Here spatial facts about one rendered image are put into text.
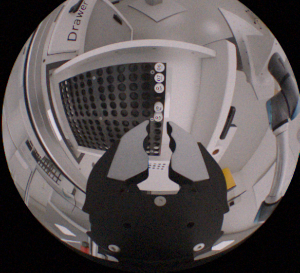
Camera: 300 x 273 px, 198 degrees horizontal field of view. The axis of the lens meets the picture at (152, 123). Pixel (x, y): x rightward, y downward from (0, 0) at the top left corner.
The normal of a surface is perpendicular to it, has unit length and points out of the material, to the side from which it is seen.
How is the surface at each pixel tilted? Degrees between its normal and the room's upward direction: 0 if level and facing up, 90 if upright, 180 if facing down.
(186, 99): 0
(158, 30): 0
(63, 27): 90
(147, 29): 0
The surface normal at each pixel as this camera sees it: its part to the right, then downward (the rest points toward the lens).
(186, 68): -0.05, 0.52
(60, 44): 1.00, 0.04
